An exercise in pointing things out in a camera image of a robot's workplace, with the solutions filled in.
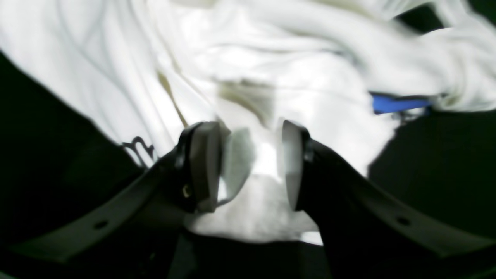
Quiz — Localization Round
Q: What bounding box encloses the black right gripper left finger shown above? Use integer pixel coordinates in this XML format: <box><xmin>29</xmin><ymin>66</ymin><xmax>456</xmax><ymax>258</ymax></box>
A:
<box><xmin>11</xmin><ymin>121</ymin><xmax>228</xmax><ymax>263</ymax></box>

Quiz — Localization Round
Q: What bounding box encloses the white printed t-shirt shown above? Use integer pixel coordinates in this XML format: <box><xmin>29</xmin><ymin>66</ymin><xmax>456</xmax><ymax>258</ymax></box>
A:
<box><xmin>1</xmin><ymin>0</ymin><xmax>495</xmax><ymax>245</ymax></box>

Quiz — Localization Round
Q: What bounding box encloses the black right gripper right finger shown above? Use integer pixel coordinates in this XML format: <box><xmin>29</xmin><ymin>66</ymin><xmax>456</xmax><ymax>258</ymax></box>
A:
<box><xmin>281</xmin><ymin>120</ymin><xmax>495</xmax><ymax>279</ymax></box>

